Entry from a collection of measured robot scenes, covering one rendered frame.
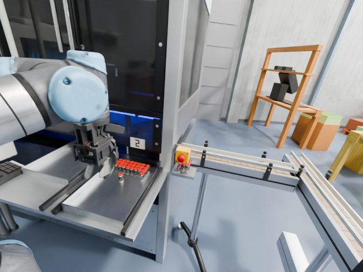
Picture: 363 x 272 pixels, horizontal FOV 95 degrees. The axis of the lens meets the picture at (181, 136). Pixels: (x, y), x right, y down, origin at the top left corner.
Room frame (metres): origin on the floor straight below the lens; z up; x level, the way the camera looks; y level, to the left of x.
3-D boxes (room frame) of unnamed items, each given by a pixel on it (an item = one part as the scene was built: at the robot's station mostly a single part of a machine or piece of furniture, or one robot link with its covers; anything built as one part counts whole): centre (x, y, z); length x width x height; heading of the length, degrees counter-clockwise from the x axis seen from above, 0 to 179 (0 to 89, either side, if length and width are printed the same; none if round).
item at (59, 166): (0.76, 0.58, 0.90); 0.34 x 0.26 x 0.04; 170
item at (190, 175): (0.81, -0.04, 0.87); 0.14 x 0.13 x 0.02; 170
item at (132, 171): (0.70, 0.25, 0.91); 0.18 x 0.02 x 0.05; 79
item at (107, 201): (0.59, 0.27, 0.90); 0.34 x 0.26 x 0.04; 169
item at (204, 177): (0.89, -0.18, 0.46); 0.09 x 0.09 x 0.77; 80
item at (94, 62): (0.40, 0.23, 1.39); 0.09 x 0.08 x 0.11; 147
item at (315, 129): (3.78, -2.41, 0.93); 1.38 x 1.23 x 1.87; 7
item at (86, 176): (0.59, 0.44, 0.91); 0.14 x 0.03 x 0.06; 170
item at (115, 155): (0.42, 0.21, 1.17); 0.05 x 0.02 x 0.09; 80
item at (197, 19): (1.24, -0.04, 1.51); 0.85 x 0.01 x 0.59; 170
